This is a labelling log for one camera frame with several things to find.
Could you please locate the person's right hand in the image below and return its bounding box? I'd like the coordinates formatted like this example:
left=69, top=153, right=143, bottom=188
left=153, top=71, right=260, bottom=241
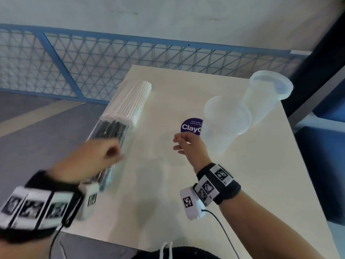
left=172, top=131, right=212, bottom=174

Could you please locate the person's left hand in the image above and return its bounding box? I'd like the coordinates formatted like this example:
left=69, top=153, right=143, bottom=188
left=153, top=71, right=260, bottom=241
left=48, top=137, right=125, bottom=186

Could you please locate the pack of black straws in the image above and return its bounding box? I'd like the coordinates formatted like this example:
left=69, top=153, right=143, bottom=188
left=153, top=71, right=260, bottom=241
left=86, top=115, right=133, bottom=192

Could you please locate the clear plastic cup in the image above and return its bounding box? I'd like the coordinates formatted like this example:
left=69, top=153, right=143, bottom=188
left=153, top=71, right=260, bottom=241
left=241, top=70, right=294, bottom=128
left=201, top=95, right=253, bottom=156

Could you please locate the bundle of white paper straws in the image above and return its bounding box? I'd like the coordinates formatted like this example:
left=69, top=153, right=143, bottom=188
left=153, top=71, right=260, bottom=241
left=100, top=80, right=152, bottom=128

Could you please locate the person's left forearm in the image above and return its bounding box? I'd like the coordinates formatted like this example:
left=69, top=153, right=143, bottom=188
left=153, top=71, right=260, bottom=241
left=0, top=232, right=59, bottom=259

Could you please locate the person's right forearm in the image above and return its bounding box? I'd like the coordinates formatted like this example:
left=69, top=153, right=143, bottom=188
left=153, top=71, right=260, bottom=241
left=217, top=190, right=328, bottom=259

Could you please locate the person's black garment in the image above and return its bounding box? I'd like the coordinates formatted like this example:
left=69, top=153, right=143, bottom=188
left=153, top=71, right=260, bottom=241
left=129, top=246, right=222, bottom=259

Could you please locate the round purple sticker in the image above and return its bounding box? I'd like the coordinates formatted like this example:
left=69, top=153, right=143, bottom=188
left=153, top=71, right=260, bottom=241
left=180, top=117, right=204, bottom=137

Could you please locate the black right wristband with markers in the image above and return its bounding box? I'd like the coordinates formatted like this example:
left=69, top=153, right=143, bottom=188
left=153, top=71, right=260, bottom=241
left=196, top=162, right=242, bottom=206

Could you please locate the black wristband with markers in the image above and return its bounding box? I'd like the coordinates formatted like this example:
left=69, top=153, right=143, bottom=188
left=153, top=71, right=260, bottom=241
left=196, top=162, right=242, bottom=206
left=0, top=169, right=84, bottom=244

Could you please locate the black left wristband with markers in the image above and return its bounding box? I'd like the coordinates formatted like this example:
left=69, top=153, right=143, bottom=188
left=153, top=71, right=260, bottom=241
left=0, top=169, right=84, bottom=244

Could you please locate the blue mesh fence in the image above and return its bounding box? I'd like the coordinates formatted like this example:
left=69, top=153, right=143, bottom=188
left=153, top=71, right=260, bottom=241
left=0, top=23, right=311, bottom=105

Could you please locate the blue bench cushion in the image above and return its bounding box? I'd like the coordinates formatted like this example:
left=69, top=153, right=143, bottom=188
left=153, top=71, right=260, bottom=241
left=295, top=126, right=345, bottom=226
left=312, top=85, right=345, bottom=123

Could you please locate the black pillar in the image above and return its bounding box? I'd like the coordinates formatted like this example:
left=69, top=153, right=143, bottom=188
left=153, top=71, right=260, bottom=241
left=281, top=2, right=345, bottom=119

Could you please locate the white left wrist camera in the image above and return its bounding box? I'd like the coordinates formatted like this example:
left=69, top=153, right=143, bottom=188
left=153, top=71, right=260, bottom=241
left=76, top=182, right=100, bottom=221

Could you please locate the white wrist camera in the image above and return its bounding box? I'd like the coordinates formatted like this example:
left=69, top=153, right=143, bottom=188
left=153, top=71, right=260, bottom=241
left=76, top=182, right=100, bottom=221
left=180, top=186, right=207, bottom=221

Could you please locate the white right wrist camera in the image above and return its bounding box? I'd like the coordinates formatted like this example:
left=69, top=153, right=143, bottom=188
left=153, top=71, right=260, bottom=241
left=180, top=186, right=207, bottom=221

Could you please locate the black right camera cable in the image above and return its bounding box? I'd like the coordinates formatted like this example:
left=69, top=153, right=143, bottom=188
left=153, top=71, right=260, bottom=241
left=202, top=209, right=238, bottom=259

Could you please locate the black camera cable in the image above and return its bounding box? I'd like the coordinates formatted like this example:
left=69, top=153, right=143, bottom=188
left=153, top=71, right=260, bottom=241
left=48, top=223, right=66, bottom=259
left=202, top=209, right=238, bottom=259

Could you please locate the black left camera cable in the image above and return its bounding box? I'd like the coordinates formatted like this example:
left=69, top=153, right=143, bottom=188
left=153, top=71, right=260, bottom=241
left=48, top=223, right=66, bottom=259

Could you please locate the white drawstring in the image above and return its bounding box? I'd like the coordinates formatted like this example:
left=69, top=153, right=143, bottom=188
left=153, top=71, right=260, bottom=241
left=159, top=241, right=175, bottom=259

